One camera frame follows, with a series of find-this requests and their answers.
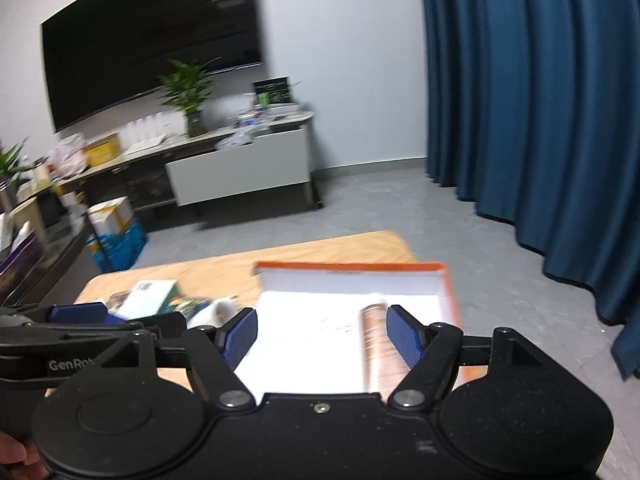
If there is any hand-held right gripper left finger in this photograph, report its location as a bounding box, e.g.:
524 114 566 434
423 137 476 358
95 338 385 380
97 306 259 409

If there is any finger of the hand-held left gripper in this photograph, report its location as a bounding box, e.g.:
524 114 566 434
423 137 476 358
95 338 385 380
106 311 187 342
31 302 110 327

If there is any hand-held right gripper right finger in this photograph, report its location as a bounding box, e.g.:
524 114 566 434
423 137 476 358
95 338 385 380
386 304 548 409

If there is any copper coloured tube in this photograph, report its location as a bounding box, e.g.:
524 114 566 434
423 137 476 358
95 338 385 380
358 297 420 394

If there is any colourful snack packet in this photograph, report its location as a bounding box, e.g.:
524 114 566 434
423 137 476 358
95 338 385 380
167 296 212 319

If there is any orange and white cardboard box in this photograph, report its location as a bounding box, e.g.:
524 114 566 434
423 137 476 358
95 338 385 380
252 261 490 394

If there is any person's left hand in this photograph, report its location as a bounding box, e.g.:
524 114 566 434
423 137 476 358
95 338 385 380
0 434 42 480

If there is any green and white carton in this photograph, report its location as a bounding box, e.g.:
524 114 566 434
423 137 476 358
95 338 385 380
119 279 180 319

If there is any white plastic bottle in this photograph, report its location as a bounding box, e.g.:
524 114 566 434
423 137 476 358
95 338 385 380
187 297 241 332

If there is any clear plastic bottle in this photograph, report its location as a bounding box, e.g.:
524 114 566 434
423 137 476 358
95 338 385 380
102 291 133 317

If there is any black glass low table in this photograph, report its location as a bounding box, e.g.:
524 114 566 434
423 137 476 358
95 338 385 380
0 191 102 307

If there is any purple box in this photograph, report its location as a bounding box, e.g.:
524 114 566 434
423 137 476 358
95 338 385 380
0 232 45 307

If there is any blue pack of bottles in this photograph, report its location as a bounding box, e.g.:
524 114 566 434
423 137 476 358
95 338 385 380
85 220 149 272

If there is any white and yellow cardboard box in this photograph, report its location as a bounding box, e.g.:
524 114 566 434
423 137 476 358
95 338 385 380
87 196 136 236

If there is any white plastic bag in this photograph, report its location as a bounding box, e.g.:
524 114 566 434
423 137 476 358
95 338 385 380
47 133 89 179

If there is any leafy plant in metal pot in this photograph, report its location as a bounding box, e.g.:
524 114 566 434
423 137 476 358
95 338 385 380
0 141 37 213

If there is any grey television cabinet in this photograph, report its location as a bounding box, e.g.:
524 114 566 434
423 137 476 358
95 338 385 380
50 109 327 222

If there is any clear plastic bag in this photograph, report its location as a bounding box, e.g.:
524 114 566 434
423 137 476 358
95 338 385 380
215 127 257 151

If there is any row of white bottles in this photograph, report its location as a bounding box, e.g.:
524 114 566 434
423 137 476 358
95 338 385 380
120 112 184 144

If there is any green potted plant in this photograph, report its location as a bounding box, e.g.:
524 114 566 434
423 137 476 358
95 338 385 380
157 57 222 137

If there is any blue curtain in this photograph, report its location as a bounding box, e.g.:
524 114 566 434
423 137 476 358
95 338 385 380
417 0 640 382

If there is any black wall television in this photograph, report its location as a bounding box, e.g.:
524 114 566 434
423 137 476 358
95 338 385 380
40 0 265 135

